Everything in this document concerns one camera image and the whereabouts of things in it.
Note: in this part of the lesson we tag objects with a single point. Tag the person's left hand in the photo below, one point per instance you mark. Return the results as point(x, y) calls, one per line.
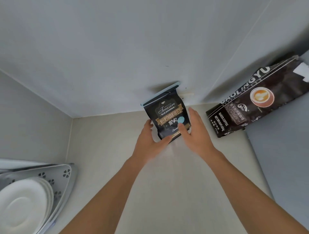
point(144, 144)

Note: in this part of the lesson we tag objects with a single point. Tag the person's right forearm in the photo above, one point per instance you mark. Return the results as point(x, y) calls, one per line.
point(248, 190)

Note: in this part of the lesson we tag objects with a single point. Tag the person's right hand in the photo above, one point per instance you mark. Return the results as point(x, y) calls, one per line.
point(198, 139)

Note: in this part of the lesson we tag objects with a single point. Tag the grey plastic dish rack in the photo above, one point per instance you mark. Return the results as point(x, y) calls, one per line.
point(61, 183)

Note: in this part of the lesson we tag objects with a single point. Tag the large black coffee bag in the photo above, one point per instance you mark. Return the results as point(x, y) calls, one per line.
point(258, 98)

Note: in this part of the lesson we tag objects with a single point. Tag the person's left forearm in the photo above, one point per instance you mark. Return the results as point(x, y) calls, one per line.
point(106, 192)

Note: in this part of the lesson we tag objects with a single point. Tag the white plate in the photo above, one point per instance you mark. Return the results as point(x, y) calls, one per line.
point(52, 194)
point(49, 197)
point(21, 207)

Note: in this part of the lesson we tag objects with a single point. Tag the light blue bag clip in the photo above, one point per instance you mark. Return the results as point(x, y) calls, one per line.
point(160, 92)

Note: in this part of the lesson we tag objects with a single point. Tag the small black coffee bag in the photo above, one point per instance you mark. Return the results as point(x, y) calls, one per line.
point(167, 115)

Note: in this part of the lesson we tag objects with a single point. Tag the person's right thumb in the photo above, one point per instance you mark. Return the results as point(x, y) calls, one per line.
point(183, 129)

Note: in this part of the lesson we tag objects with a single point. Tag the person's left thumb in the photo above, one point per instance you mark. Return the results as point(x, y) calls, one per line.
point(165, 141)

